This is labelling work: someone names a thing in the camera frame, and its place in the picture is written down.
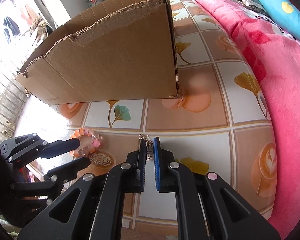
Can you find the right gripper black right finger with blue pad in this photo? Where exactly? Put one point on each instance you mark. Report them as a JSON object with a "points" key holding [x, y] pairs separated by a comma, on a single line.
{"points": [[207, 206]]}

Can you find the ginkgo pattern bed sheet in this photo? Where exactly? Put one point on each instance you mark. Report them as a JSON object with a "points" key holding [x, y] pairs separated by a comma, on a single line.
{"points": [[221, 123]]}

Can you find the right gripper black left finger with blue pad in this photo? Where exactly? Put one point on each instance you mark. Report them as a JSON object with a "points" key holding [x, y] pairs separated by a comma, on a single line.
{"points": [[92, 208]]}

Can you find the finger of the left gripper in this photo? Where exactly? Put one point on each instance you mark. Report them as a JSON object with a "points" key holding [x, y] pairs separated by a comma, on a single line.
{"points": [[68, 171], [59, 147]]}

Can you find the pink floral blanket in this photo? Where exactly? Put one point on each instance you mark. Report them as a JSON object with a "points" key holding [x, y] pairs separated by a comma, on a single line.
{"points": [[275, 61]]}

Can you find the gold rectangular pendant earring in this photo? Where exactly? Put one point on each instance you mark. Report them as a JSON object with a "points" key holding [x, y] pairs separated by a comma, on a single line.
{"points": [[148, 142]]}

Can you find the brown cardboard box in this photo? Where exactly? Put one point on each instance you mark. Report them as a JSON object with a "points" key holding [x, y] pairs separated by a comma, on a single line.
{"points": [[115, 50]]}

